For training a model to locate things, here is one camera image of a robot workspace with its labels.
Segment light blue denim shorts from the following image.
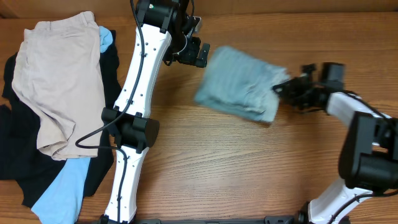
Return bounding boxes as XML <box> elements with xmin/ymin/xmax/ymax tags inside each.
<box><xmin>194</xmin><ymin>46</ymin><xmax>290</xmax><ymax>123</ymax></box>

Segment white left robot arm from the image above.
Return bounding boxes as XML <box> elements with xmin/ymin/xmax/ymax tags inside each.
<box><xmin>99</xmin><ymin>0</ymin><xmax>210</xmax><ymax>223</ymax></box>

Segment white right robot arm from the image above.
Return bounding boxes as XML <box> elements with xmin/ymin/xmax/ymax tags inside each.
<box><xmin>264</xmin><ymin>62</ymin><xmax>397</xmax><ymax>224</ymax></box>

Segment beige khaki shorts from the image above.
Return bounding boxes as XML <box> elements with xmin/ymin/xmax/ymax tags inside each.
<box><xmin>12</xmin><ymin>11</ymin><xmax>105</xmax><ymax>161</ymax></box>

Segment light blue shirt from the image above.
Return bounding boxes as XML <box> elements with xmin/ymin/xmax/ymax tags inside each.
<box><xmin>31</xmin><ymin>26</ymin><xmax>121</xmax><ymax>224</ymax></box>

